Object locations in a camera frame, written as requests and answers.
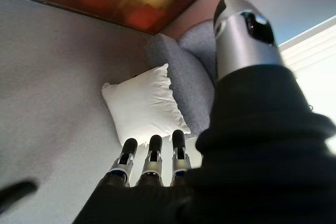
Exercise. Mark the right robot hand black glove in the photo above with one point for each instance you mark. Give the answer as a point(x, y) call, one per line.
point(236, 161)

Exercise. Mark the white window frame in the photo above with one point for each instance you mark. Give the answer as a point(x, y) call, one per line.
point(312, 51)

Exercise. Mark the white square cushion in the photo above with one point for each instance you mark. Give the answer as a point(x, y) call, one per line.
point(143, 103)

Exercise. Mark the grey pillow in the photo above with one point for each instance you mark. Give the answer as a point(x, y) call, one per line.
point(183, 82)

